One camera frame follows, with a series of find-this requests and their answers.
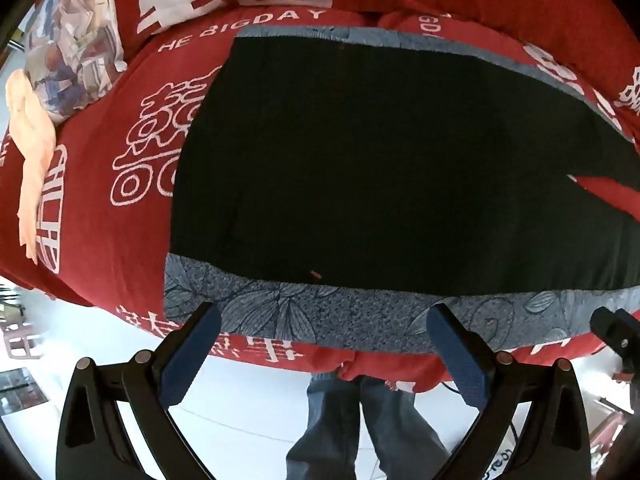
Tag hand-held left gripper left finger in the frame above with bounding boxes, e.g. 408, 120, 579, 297
56, 302, 222, 480

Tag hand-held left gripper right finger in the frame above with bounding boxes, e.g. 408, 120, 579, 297
427, 302, 591, 480

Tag black pants with grey floral trim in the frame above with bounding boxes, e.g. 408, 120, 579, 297
164, 25, 640, 356

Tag person's legs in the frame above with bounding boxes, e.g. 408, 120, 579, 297
286, 372, 451, 480

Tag red printed blanket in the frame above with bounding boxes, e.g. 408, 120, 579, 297
0, 0, 640, 396

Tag red stool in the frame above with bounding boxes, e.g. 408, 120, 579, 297
2, 321, 43, 360

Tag peach cloth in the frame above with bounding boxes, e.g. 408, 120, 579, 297
6, 69, 57, 265

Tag floral pillow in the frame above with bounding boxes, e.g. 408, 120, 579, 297
22, 0, 126, 126

